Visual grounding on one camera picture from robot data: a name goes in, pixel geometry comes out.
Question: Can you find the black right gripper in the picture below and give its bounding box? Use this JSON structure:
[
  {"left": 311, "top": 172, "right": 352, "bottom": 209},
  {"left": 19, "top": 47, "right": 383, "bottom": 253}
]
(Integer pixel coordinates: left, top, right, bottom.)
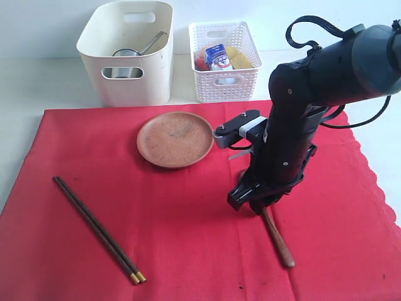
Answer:
[{"left": 227, "top": 106, "right": 328, "bottom": 215}]

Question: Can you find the brown wooden spoon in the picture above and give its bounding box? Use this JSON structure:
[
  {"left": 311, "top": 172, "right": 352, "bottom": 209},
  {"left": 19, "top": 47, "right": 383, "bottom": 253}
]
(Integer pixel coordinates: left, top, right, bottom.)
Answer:
[{"left": 249, "top": 201, "right": 295, "bottom": 268}]

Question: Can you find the red table cloth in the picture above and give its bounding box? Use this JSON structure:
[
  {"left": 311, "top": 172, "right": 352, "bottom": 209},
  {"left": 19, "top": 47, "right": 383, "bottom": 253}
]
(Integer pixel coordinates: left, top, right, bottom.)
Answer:
[{"left": 1, "top": 106, "right": 400, "bottom": 300}]

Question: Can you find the dark brown chopstick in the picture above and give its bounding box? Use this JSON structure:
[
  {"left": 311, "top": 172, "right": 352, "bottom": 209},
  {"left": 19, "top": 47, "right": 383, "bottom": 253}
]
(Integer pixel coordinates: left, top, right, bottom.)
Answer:
[
  {"left": 52, "top": 177, "right": 141, "bottom": 285},
  {"left": 56, "top": 176, "right": 147, "bottom": 283}
]

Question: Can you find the yellow cheese wedge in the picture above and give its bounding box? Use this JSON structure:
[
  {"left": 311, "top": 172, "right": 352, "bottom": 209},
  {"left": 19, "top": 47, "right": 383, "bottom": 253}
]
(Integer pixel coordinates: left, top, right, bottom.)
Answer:
[{"left": 226, "top": 46, "right": 253, "bottom": 70}]

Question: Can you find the red sausage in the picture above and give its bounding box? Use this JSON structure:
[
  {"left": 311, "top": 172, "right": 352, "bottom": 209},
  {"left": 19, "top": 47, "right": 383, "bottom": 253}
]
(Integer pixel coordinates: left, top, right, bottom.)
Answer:
[{"left": 194, "top": 56, "right": 209, "bottom": 71}]

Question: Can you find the white blue milk carton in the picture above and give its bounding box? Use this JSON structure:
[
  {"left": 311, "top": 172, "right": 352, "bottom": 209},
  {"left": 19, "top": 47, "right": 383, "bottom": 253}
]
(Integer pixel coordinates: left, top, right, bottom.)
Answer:
[{"left": 204, "top": 44, "right": 233, "bottom": 71}]

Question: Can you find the stainless steel cup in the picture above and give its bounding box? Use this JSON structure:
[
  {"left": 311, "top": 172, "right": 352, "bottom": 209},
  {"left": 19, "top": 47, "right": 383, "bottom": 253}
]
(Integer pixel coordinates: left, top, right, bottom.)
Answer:
[{"left": 112, "top": 67, "right": 143, "bottom": 78}]

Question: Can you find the silver table knife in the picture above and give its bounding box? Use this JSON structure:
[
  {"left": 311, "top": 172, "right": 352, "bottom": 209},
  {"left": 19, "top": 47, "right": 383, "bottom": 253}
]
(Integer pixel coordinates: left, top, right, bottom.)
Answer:
[{"left": 140, "top": 31, "right": 165, "bottom": 55}]

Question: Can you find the white ceramic bowl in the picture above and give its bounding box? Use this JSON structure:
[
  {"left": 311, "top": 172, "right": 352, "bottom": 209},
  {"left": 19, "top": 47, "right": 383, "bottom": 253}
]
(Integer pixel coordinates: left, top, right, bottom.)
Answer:
[{"left": 112, "top": 48, "right": 142, "bottom": 57}]

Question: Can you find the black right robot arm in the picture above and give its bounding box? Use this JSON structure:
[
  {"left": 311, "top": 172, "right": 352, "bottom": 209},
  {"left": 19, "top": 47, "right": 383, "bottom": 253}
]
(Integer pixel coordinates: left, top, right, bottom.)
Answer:
[{"left": 225, "top": 21, "right": 400, "bottom": 213}]

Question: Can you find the white perforated plastic basket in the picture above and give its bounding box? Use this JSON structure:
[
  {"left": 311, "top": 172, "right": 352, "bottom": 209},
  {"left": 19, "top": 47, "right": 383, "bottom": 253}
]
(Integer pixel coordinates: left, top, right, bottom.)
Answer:
[{"left": 189, "top": 21, "right": 263, "bottom": 103}]

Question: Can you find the cream plastic tub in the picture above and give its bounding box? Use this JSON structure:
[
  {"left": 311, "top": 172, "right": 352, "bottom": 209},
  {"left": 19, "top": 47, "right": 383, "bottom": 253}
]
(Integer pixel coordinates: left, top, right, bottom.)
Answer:
[{"left": 76, "top": 1, "right": 174, "bottom": 107}]

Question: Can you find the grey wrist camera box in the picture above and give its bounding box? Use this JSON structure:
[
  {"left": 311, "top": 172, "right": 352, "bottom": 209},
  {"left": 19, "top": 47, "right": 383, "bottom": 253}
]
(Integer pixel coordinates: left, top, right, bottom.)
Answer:
[{"left": 213, "top": 109, "right": 268, "bottom": 149}]

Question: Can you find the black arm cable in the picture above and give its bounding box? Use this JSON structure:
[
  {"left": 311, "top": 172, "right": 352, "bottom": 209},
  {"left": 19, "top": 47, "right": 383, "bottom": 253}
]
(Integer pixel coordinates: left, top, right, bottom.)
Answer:
[{"left": 285, "top": 15, "right": 392, "bottom": 129}]

